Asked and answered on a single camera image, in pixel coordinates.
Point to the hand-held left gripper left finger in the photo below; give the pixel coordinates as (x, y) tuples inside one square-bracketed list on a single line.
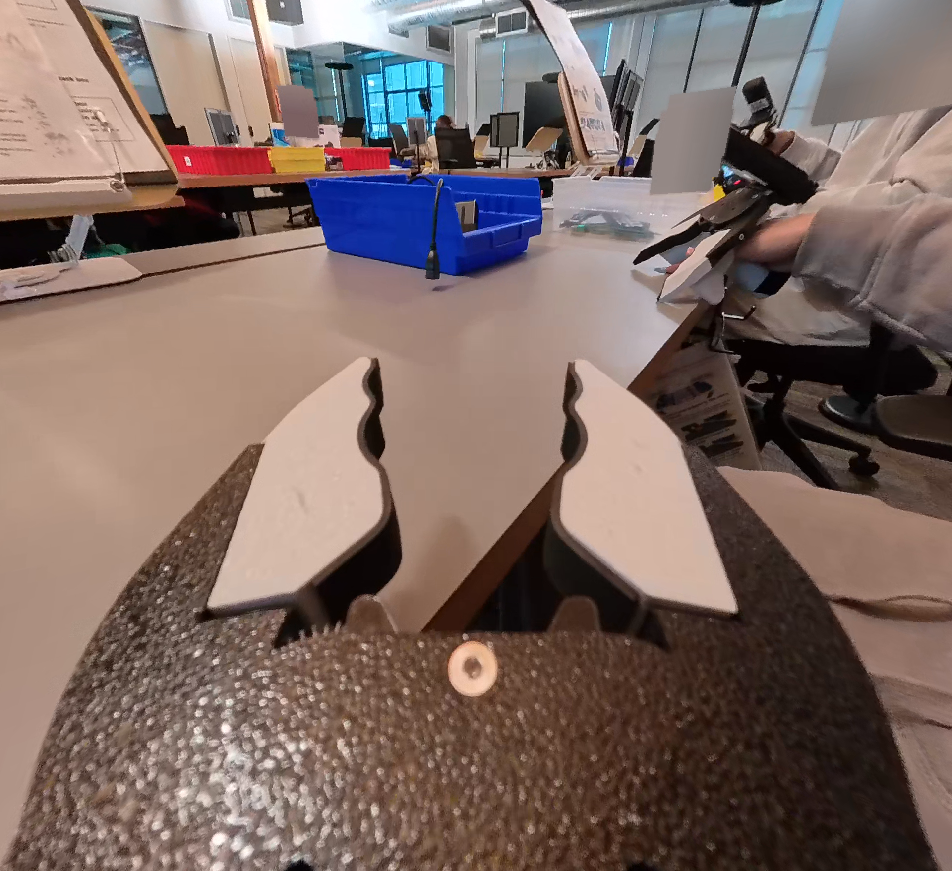
[(305, 506)]

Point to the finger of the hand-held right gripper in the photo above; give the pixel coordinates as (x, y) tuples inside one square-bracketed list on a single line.
[(703, 276), (692, 235)]

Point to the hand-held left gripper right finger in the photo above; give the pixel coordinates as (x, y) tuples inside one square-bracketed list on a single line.
[(639, 514)]

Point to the blue plastic bin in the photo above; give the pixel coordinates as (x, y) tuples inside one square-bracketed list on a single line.
[(372, 224)]

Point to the person's right forearm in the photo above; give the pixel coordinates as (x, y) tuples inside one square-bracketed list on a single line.
[(870, 268)]

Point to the person's right hand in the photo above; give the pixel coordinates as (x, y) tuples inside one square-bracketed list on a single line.
[(777, 238)]

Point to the clear plastic box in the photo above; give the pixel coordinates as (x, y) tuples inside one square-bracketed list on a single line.
[(595, 198)]

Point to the printed paper sign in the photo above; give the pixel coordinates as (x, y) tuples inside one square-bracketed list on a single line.
[(706, 410)]

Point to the cardboard sign board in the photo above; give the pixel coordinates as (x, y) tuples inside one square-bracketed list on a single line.
[(584, 97)]

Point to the black computer monitor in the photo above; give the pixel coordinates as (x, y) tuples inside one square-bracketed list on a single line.
[(543, 112)]

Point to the small framed screen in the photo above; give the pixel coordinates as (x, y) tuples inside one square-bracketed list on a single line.
[(504, 130)]

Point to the small grey box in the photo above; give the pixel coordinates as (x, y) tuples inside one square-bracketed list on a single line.
[(465, 215)]

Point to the red plastic bin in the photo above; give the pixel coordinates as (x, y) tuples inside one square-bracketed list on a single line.
[(357, 158), (216, 160)]

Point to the yellow plastic bin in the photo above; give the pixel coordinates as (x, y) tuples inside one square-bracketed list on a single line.
[(296, 160)]

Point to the black ceiling speaker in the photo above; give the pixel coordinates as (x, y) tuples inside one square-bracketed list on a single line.
[(284, 6)]

